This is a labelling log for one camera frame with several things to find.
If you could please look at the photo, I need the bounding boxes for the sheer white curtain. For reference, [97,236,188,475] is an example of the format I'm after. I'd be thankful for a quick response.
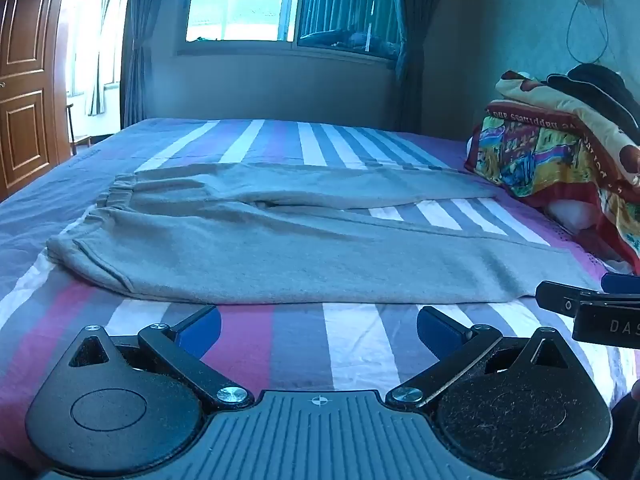
[84,0,133,117]

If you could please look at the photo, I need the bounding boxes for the grey pants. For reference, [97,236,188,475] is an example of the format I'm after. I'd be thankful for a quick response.
[46,162,601,307]

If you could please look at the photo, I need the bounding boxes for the brown wooden door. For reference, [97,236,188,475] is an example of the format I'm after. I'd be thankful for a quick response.
[0,0,68,203]

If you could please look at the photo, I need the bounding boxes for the window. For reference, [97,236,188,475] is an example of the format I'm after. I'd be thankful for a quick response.
[177,0,403,63]

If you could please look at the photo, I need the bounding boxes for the white pillow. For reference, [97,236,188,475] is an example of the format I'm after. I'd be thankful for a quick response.
[545,199,603,236]

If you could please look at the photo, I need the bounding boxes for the striped bed sheet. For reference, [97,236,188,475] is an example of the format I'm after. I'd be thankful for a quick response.
[0,117,638,466]

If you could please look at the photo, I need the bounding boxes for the dark blue curtain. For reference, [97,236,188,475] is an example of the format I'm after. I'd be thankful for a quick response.
[392,0,453,135]
[121,0,193,132]

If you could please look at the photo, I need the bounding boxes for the wooden stool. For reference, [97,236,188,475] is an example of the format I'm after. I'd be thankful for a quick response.
[65,102,93,157]

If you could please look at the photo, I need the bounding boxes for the dark cloth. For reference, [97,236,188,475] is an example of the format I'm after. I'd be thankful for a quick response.
[546,63,640,128]

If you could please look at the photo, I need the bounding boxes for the colourful printed blanket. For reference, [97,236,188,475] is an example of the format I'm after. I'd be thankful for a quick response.
[464,70,640,276]

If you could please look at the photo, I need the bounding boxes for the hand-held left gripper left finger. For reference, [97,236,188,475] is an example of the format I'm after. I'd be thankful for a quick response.
[67,305,255,408]

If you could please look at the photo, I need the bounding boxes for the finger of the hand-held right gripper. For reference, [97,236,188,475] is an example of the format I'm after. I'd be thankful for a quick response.
[601,272,640,295]
[535,280,603,317]

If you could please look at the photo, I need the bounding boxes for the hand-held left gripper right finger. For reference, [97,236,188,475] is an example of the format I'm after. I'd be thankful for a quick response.
[385,305,573,408]

